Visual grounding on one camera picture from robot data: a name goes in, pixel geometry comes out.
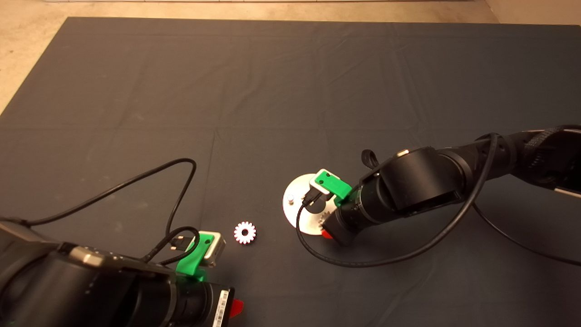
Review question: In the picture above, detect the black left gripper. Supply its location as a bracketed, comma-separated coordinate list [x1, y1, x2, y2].
[200, 284, 245, 327]

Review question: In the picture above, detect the black camera cable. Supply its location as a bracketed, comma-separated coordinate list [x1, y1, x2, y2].
[27, 158, 200, 266]
[295, 133, 581, 268]

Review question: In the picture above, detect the dark grey table cloth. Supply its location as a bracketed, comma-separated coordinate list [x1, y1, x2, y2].
[0, 17, 581, 327]

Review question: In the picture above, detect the round metal carrier plate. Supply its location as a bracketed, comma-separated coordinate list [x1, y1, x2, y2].
[282, 173, 339, 236]

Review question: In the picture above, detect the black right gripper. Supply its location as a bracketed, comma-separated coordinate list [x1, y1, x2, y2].
[321, 208, 362, 246]

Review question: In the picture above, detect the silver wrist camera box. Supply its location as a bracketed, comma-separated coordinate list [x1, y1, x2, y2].
[200, 232, 226, 268]
[310, 169, 332, 203]

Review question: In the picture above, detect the green left camera mount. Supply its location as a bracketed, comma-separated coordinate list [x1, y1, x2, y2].
[175, 232, 215, 281]

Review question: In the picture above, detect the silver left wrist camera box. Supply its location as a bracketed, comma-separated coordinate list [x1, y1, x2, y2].
[200, 232, 226, 268]

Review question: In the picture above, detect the black right camera cable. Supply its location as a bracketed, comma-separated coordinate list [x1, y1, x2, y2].
[295, 133, 581, 268]

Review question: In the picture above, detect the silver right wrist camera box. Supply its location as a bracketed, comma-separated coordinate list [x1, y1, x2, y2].
[310, 169, 332, 203]

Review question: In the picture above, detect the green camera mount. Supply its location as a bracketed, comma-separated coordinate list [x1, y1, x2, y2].
[315, 169, 352, 207]
[175, 232, 215, 281]

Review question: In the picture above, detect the black left camera cable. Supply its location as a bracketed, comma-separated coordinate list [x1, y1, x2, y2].
[27, 158, 200, 266]

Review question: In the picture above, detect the green right camera mount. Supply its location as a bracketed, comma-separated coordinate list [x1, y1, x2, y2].
[315, 169, 352, 207]

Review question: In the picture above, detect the white shiny small gear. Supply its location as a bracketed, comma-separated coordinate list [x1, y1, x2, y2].
[234, 221, 257, 245]

